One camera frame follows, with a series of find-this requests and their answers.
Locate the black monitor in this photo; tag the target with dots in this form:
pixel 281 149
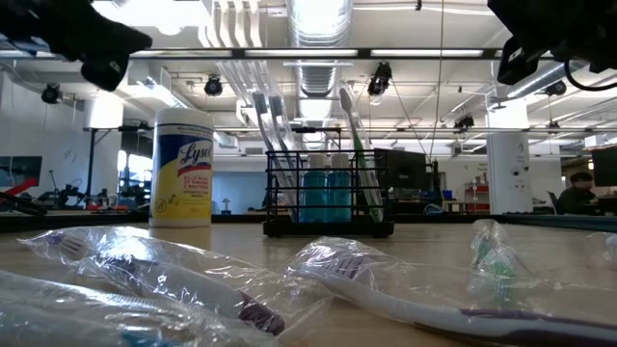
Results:
pixel 605 166
pixel 410 173

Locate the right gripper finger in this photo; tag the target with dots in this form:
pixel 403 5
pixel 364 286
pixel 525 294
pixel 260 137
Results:
pixel 525 19

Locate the teal tube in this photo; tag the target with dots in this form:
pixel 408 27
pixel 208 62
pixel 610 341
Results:
pixel 340 197
pixel 314 197

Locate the red shelf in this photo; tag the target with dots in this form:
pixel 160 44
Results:
pixel 477 195

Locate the silver ventilation duct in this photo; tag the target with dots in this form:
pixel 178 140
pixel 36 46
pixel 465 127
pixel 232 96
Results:
pixel 535 79
pixel 315 79

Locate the person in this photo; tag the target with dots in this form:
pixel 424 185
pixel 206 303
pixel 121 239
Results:
pixel 578 197

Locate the black office chair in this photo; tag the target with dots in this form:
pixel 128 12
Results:
pixel 553 200

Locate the black ceiling spotlight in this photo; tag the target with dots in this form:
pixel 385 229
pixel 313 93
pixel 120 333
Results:
pixel 464 121
pixel 556 88
pixel 213 86
pixel 381 77
pixel 50 92

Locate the Lysol wipes canister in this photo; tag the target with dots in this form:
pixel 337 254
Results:
pixel 182 168

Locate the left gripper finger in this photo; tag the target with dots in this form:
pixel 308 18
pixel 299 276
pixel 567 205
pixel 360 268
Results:
pixel 111 34

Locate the white round column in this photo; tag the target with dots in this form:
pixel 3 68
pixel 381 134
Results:
pixel 508 168

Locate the black pole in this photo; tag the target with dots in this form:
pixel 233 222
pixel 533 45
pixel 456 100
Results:
pixel 90 168

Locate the dark wall screen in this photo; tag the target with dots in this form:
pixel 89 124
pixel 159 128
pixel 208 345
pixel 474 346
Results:
pixel 21 168

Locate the black aluminium table frame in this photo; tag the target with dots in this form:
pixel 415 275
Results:
pixel 72 221

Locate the black overhead frame beam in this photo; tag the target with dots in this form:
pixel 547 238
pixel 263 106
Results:
pixel 489 53

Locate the purple toothbrush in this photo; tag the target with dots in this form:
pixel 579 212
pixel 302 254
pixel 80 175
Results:
pixel 193 289
pixel 410 308

